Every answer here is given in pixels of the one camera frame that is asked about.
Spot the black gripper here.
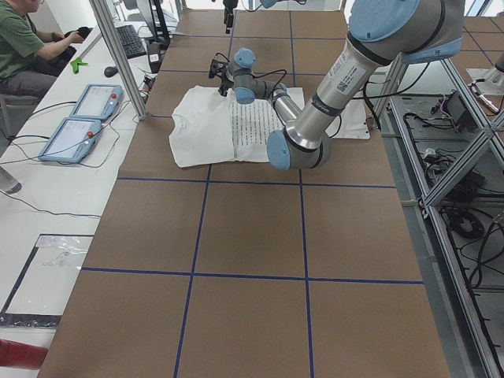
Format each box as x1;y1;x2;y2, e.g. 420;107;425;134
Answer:
218;71;234;96
223;0;236;34

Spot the white long-sleeve printed shirt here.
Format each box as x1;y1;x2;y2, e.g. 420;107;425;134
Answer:
169;86;305;170

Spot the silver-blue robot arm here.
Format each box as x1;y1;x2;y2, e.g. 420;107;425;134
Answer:
209;0;465;170

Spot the black keyboard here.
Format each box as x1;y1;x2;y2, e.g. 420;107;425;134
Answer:
116;24;146;59

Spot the black computer mouse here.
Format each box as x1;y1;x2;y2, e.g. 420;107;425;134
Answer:
103;66;118;78

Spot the far blue teach pendant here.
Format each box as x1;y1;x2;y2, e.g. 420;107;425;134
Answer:
70;83;124;121

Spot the blue teach pendant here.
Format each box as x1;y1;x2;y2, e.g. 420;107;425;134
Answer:
70;83;124;121
38;117;102;164

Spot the black garment in hands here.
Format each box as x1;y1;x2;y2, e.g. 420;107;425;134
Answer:
50;25;95;64

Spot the green plastic clip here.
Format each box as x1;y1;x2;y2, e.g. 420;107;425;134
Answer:
70;57;88;74

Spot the near blue teach pendant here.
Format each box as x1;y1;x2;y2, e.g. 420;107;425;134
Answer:
38;117;102;164

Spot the brown paper table cover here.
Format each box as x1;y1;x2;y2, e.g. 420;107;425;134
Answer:
37;9;504;378

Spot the person in green shirt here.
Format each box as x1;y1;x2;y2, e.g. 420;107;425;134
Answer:
1;0;84;100

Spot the plastic-bagged white garment package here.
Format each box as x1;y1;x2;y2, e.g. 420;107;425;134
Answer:
1;234;93;329

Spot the red object at edge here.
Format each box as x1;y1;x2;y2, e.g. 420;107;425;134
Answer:
1;339;49;370

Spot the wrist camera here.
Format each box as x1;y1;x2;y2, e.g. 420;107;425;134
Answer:
208;52;230;79

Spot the aluminium frame post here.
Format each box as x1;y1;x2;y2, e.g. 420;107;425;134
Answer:
89;0;147;120

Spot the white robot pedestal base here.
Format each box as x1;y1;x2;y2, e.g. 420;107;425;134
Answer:
326;100;370;140

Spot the aluminium frame rail structure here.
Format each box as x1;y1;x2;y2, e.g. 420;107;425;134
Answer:
369;15;504;378

